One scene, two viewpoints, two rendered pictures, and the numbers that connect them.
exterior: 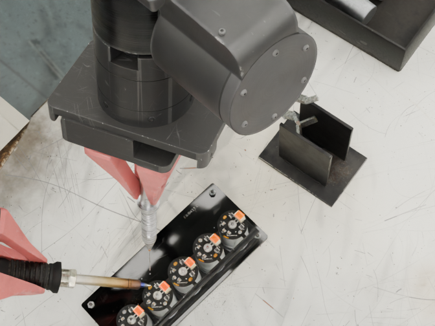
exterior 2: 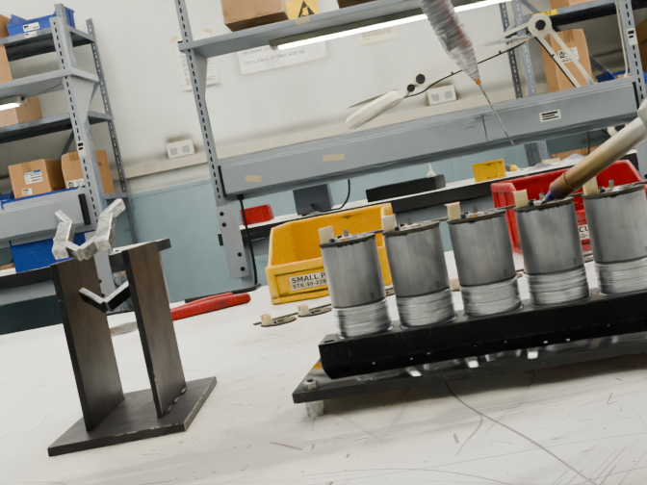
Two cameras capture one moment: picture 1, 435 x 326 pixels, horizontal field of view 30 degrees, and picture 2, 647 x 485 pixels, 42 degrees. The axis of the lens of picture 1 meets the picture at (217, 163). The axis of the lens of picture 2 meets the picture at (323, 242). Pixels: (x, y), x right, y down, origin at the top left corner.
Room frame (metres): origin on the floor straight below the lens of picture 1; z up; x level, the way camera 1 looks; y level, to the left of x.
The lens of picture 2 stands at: (0.46, 0.25, 0.84)
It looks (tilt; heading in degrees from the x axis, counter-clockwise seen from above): 4 degrees down; 225
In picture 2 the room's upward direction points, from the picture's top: 11 degrees counter-clockwise
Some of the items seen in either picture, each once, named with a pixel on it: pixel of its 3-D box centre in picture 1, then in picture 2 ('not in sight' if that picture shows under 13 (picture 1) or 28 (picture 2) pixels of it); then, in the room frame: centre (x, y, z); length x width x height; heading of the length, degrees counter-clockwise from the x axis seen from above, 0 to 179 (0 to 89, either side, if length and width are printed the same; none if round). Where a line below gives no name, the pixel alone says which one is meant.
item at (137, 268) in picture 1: (175, 271); (501, 354); (0.17, 0.05, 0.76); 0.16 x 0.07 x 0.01; 124
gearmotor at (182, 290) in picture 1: (186, 277); (486, 271); (0.16, 0.04, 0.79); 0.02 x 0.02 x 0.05
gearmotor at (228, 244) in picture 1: (234, 232); (357, 293); (0.19, 0.00, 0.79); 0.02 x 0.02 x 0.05
